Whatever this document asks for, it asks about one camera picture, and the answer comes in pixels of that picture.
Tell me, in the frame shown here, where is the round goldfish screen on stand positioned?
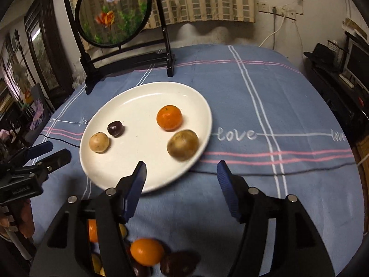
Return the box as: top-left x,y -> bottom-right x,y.
63,0 -> 176,96

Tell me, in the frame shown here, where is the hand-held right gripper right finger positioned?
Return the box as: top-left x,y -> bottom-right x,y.
216,160 -> 336,277

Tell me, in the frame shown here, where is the dark framed picture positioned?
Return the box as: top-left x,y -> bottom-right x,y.
24,0 -> 72,99

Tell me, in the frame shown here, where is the black hat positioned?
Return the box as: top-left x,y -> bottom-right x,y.
303,43 -> 341,72

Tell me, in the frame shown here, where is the white tube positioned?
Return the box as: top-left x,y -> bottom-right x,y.
7,229 -> 31,262

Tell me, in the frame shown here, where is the white oval plate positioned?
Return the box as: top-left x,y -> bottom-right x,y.
79,81 -> 213,194

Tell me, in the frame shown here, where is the large dark purple plum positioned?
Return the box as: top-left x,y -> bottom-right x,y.
160,251 -> 202,276

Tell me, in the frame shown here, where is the smooth round orange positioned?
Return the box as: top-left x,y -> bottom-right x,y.
130,238 -> 165,267

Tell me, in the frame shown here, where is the wooden bookshelf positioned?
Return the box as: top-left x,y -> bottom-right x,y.
0,78 -> 18,116

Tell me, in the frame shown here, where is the small tan longan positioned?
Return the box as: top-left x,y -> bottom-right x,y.
89,132 -> 110,154

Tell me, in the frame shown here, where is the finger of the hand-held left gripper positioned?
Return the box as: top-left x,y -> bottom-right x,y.
12,141 -> 54,166
29,148 -> 72,181

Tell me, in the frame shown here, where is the black side cabinet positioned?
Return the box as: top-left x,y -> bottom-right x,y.
306,58 -> 369,151

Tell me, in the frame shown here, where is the large olive brown plum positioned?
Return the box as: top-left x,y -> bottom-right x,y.
167,129 -> 199,162

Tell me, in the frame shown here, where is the textured orange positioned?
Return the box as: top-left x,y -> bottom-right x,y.
88,219 -> 99,243

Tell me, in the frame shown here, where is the person's left hand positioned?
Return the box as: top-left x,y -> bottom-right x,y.
0,199 -> 35,240

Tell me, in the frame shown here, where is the striped beige curtain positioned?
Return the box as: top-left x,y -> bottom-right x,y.
66,0 -> 256,31

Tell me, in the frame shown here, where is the white power cable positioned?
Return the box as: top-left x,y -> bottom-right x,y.
259,13 -> 287,47

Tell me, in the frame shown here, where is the small dark purple plum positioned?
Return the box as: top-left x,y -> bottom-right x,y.
107,120 -> 124,137

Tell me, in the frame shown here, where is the orange mandarin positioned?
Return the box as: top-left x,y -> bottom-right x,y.
156,106 -> 183,130

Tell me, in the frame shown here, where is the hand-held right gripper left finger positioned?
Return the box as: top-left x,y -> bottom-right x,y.
30,161 -> 147,277

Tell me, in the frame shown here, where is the purple cloth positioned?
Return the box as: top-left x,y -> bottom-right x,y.
30,104 -> 47,130

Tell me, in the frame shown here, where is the computer monitor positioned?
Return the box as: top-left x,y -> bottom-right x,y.
344,39 -> 369,87

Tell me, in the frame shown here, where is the standing fan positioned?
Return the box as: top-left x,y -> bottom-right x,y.
12,63 -> 31,90

